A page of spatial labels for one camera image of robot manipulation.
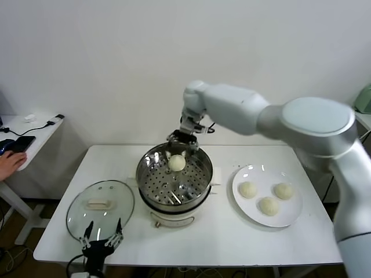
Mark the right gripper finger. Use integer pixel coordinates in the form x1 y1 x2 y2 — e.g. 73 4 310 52
182 141 201 159
164 131 178 159

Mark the black cable with adapter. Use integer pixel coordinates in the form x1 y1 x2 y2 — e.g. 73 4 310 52
0 114 65 136

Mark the steel perforated steamer basket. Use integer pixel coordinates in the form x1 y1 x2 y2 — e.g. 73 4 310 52
128 141 223 206

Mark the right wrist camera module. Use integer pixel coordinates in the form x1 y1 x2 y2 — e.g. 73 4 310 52
179 115 203 134

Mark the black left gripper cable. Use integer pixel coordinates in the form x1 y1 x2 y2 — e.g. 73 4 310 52
67 254 88 278

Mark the white steamed baozi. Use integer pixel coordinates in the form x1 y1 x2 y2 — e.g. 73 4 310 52
238 181 258 200
259 196 281 217
274 182 294 201
168 155 186 172

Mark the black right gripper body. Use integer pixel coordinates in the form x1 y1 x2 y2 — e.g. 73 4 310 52
173 130 200 151

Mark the white side table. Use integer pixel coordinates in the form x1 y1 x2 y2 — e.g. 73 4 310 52
0 115 65 246

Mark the glass lid with cream handle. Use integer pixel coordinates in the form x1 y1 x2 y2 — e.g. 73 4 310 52
66 180 136 243

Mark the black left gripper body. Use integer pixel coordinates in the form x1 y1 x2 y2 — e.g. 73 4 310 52
82 240 115 278

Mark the black smartphone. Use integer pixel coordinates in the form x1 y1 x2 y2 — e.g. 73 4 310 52
11 135 37 153

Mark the blue computer mouse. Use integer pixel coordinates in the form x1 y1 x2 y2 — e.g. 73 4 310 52
0 138 15 156

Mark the white round plate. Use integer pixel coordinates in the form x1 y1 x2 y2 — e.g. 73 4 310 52
231 164 304 228

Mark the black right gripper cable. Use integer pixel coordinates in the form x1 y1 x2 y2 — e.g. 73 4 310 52
199 122 217 134

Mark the pale green appliance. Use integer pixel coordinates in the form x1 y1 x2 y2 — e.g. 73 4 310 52
354 83 371 114

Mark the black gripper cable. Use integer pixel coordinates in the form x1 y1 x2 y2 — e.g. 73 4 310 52
67 254 88 278
199 122 217 134

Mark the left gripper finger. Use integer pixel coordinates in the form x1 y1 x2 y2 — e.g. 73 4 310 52
80 221 94 250
104 217 125 247

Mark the white electric cooker base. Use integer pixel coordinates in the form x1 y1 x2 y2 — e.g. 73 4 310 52
127 176 221 229

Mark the person's bare hand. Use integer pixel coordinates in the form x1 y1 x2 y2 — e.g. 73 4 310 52
0 150 27 182

